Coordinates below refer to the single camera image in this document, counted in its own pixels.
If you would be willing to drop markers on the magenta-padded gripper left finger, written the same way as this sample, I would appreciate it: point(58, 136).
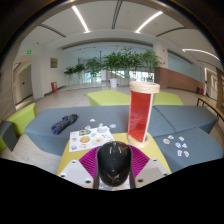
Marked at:
point(87, 163)

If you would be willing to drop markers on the grey upholstered bench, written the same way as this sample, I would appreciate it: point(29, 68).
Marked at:
point(186, 116)
point(200, 146)
point(50, 123)

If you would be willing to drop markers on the group of potted plants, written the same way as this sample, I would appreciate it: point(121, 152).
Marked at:
point(115, 63)

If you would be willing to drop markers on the lime green long bench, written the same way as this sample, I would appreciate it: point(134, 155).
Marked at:
point(106, 98)

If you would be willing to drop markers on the olive wall plaque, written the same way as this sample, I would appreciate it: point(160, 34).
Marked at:
point(54, 63)

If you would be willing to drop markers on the green exit sign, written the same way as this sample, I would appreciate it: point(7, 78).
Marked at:
point(29, 52)

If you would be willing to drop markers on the black computer mouse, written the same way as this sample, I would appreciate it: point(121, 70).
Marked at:
point(113, 163)

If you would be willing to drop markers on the brown wood reception counter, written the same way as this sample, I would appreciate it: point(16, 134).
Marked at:
point(180, 80)

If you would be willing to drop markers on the white sticker sheet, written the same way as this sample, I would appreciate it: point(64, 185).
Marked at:
point(90, 140)

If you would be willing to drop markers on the dark blue folded umbrella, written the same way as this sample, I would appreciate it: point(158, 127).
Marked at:
point(63, 124)

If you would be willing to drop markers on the red cylinder with cream ends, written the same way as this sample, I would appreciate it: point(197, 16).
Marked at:
point(140, 115)

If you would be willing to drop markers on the dark grey seat block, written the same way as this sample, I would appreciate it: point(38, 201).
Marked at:
point(7, 133)

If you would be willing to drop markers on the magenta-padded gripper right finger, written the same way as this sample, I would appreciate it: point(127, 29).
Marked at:
point(140, 161)

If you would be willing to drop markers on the red fire extinguisher cabinet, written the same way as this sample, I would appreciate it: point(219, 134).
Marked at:
point(54, 87)

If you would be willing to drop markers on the group of ceiling light strips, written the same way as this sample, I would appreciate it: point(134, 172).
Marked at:
point(81, 20)

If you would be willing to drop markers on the wooden frame chair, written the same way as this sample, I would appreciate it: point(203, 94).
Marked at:
point(210, 105)

